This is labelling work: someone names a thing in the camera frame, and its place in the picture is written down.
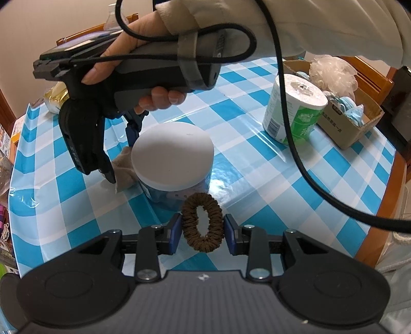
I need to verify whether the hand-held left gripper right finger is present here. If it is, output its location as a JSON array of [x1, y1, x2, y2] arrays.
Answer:
[[224, 214, 347, 281]]

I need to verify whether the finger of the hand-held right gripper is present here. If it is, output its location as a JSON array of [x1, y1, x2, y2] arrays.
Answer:
[[125, 109, 149, 146], [96, 151, 117, 184]]

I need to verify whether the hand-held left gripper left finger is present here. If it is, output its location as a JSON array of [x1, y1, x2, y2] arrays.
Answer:
[[61, 212, 183, 284]]

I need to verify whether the brown hair scrunchie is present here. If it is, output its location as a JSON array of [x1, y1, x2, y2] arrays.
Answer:
[[181, 193, 224, 253]]

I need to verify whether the beige cloth piece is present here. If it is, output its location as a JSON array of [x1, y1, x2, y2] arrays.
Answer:
[[111, 146, 140, 193]]

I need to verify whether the cardboard box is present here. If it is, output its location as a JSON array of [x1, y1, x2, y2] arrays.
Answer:
[[283, 59, 384, 150]]

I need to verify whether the blue face mask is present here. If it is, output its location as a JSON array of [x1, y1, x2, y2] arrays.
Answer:
[[345, 104, 365, 127]]

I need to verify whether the pale pink bath pouf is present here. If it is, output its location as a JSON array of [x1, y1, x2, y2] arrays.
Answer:
[[309, 54, 358, 100]]

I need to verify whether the person's right forearm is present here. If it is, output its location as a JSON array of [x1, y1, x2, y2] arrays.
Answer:
[[153, 0, 411, 69]]

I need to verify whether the person's right hand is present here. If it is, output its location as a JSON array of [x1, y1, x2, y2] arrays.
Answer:
[[82, 13, 187, 114]]

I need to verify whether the plastic jar with white lid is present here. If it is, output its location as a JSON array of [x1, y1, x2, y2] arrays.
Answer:
[[131, 125, 214, 212]]

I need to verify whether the blue checked tablecloth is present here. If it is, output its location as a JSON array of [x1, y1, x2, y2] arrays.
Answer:
[[8, 56, 397, 280]]

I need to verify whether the clear plastic water bottle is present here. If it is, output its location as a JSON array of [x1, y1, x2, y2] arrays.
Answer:
[[105, 3, 129, 32]]

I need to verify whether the gold foil packet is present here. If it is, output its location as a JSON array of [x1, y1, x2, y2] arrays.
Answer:
[[43, 82, 71, 114]]

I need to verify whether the yellow cardboard packet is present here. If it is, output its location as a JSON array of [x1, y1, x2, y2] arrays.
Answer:
[[11, 117, 25, 151]]

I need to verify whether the green-wrapped toilet paper roll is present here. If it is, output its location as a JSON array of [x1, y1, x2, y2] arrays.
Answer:
[[263, 73, 329, 146]]

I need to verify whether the round black lid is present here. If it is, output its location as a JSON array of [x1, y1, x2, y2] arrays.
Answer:
[[0, 277, 24, 325]]

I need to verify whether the person's cream jacket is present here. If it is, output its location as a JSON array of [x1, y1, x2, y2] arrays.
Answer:
[[376, 231, 411, 334]]

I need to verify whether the dark object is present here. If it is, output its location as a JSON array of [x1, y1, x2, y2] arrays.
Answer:
[[382, 66, 411, 161]]

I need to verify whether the black cable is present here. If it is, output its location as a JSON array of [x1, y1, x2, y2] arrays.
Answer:
[[69, 0, 257, 65], [257, 0, 411, 233]]

